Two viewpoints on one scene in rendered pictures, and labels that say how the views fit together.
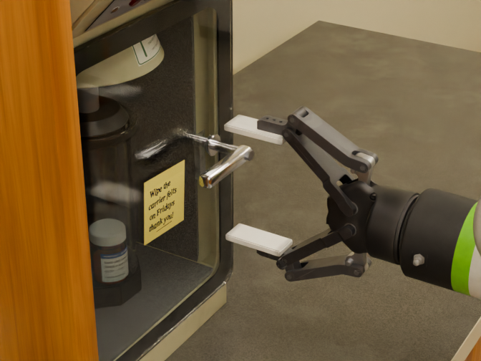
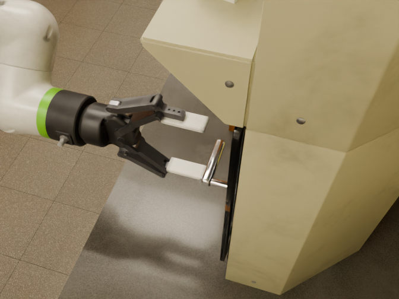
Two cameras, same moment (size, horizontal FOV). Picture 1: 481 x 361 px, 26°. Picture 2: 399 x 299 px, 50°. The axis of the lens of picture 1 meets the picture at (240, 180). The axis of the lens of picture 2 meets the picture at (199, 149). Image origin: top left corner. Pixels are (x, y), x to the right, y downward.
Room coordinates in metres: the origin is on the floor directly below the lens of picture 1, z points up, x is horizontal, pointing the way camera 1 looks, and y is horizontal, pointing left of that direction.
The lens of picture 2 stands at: (1.42, -0.10, 1.78)
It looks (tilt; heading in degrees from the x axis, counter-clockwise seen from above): 54 degrees down; 166
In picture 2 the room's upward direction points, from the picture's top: straight up
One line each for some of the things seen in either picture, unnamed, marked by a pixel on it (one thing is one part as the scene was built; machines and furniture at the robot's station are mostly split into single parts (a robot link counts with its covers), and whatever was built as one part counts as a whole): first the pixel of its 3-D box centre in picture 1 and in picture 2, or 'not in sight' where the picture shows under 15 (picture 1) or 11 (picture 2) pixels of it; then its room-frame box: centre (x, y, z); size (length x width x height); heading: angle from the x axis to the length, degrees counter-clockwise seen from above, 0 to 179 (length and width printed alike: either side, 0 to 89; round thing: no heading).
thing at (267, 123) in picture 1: (281, 119); (168, 108); (0.97, -0.04, 1.28); 0.05 x 0.01 x 0.03; 59
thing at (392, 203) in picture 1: (371, 218); (113, 128); (0.92, -0.13, 1.20); 0.09 x 0.07 x 0.08; 59
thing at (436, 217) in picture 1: (441, 236); (74, 120); (0.88, -0.20, 1.20); 0.12 x 0.06 x 0.09; 149
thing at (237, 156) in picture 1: (215, 162); (222, 165); (1.04, 0.03, 1.20); 0.10 x 0.05 x 0.03; 148
